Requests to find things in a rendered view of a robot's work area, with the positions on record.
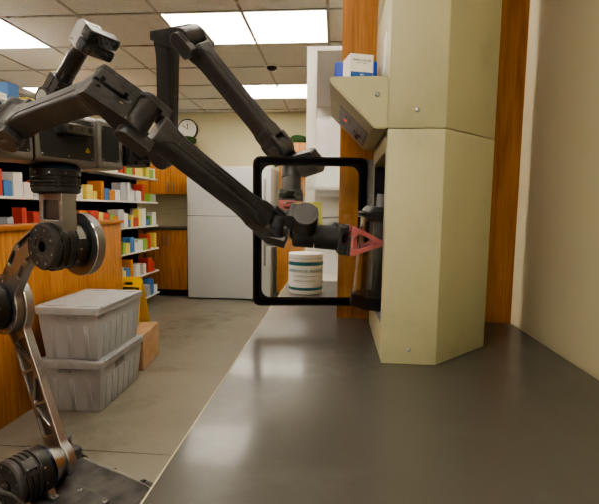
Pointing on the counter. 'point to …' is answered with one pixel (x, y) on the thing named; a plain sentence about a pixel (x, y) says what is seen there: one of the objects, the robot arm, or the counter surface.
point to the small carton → (358, 65)
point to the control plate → (352, 126)
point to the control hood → (362, 104)
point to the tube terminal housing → (436, 176)
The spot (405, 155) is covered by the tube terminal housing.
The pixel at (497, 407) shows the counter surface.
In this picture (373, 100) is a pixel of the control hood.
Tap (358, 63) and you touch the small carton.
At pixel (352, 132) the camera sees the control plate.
